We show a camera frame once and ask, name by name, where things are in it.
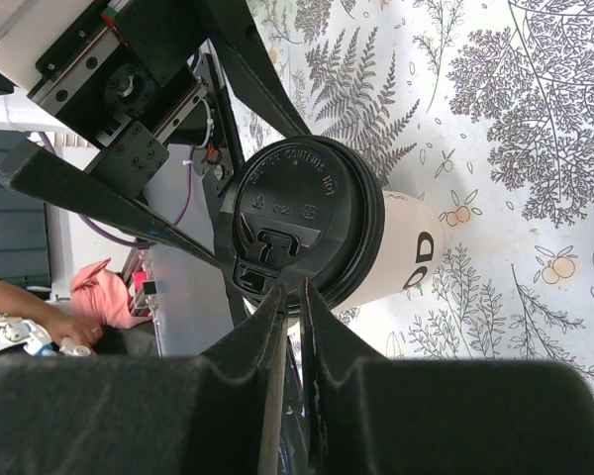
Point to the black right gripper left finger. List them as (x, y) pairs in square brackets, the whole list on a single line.
[(218, 412)]

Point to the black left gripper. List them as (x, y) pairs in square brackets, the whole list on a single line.
[(119, 77)]

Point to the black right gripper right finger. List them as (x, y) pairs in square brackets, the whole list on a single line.
[(369, 414)]

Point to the white paper coffee cup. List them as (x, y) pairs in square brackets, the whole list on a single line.
[(409, 253)]

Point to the black plastic cup lid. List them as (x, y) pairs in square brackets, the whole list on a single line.
[(323, 208)]

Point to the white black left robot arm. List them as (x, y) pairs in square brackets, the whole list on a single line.
[(29, 28)]

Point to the pink cloth in background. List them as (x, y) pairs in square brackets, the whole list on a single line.
[(101, 296)]

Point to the person hand in background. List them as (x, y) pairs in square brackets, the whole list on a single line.
[(17, 302)]

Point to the floral patterned table mat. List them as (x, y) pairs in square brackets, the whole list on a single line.
[(485, 111)]

